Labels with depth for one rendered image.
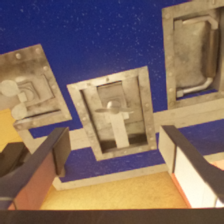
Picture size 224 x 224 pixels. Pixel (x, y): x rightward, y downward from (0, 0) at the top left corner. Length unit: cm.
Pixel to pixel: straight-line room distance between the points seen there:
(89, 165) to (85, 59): 22
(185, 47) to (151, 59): 6
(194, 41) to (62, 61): 20
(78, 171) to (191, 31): 34
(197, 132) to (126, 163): 16
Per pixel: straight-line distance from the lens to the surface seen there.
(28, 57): 27
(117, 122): 28
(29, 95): 28
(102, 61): 24
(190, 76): 30
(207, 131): 36
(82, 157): 35
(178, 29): 28
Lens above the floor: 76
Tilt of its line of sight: 5 degrees up
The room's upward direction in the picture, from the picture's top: 102 degrees counter-clockwise
